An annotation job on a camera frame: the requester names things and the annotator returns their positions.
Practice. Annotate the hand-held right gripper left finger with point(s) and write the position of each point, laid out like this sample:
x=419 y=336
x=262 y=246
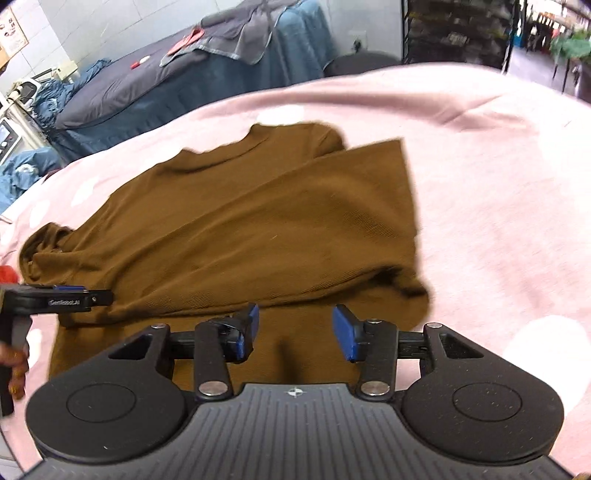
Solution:
x=247 y=332

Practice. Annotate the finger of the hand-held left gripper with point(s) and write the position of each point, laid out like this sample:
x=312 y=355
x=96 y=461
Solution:
x=101 y=297

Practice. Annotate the red cloth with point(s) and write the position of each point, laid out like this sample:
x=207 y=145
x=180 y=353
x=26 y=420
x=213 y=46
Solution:
x=194 y=38

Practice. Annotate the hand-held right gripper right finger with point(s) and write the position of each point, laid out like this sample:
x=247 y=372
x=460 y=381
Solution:
x=344 y=334

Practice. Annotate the grey towel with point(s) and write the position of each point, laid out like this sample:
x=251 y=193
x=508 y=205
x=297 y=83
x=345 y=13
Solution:
x=258 y=27

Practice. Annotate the orange garment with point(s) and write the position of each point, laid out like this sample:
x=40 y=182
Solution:
x=7 y=273

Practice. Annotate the blue crumpled cloth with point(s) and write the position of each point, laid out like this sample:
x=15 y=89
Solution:
x=69 y=92
x=27 y=177

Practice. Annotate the small white object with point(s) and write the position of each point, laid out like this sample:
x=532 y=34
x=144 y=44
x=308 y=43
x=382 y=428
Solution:
x=144 y=58

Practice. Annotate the black round stool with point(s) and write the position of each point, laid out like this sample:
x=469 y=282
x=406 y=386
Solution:
x=360 y=63

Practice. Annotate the white appliance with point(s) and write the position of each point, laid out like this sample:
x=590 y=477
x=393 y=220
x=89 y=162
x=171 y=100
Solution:
x=7 y=136

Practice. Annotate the person's left hand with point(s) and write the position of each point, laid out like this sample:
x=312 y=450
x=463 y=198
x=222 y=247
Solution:
x=17 y=369

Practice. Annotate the dark grey bed quilt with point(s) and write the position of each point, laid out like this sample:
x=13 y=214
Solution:
x=138 y=87

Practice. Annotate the brown shirt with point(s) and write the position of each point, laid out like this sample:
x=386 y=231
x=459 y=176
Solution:
x=231 y=221

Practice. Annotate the green plant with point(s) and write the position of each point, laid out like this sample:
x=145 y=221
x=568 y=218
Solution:
x=572 y=46

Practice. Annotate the white and black device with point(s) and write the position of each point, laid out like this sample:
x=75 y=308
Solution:
x=23 y=92

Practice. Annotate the pink dotted deer blanket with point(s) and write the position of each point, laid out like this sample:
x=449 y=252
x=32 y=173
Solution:
x=485 y=207

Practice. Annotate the black shelf rack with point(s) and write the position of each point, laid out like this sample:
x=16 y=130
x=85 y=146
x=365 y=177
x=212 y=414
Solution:
x=452 y=32

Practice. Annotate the wall poster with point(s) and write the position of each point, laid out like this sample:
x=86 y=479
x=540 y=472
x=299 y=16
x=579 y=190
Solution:
x=11 y=34

